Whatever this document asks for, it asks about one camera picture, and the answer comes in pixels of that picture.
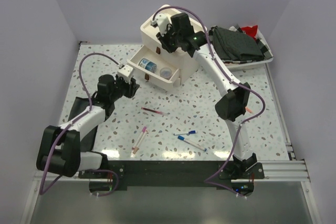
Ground red cloth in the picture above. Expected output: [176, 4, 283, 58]
[241, 25, 258, 39]

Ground dark red pen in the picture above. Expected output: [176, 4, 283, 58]
[141, 107, 169, 116]

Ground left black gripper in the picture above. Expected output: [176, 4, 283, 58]
[110, 74, 139, 102]

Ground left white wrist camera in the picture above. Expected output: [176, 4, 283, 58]
[117, 65, 134, 83]

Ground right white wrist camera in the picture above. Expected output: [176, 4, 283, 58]
[151, 14, 170, 36]

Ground dark green folded cloth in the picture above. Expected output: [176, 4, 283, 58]
[209, 26, 264, 62]

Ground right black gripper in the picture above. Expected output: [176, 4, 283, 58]
[155, 25, 181, 54]

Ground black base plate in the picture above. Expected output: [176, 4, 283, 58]
[78, 158, 266, 196]

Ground cream bottom drawer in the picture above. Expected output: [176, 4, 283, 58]
[128, 46, 181, 91]

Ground blue patterned round jar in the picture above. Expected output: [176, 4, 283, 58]
[139, 58, 157, 73]

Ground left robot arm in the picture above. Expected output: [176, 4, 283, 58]
[36, 74, 140, 178]

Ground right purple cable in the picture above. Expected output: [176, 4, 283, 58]
[204, 6, 266, 190]

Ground short blue marker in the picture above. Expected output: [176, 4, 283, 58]
[173, 130, 197, 136]

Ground cream drawer cabinet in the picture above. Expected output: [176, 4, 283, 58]
[140, 5, 207, 86]

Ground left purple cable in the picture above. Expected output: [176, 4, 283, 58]
[39, 52, 124, 196]

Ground white tray of cloths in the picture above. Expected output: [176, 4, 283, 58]
[209, 25, 274, 71]

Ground purple cable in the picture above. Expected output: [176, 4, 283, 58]
[39, 52, 124, 196]
[204, 6, 266, 190]

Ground clear purple round jar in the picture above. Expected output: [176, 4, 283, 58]
[160, 67, 173, 80]

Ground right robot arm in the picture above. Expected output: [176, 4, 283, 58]
[151, 13, 257, 178]

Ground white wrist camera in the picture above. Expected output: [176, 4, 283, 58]
[117, 65, 134, 83]
[151, 14, 170, 36]

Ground long blue marker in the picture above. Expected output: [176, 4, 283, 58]
[177, 135, 207, 152]

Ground black mat with blue trim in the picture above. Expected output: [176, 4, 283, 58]
[69, 97, 98, 152]

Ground aluminium rail frame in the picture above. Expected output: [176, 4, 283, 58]
[20, 40, 322, 224]

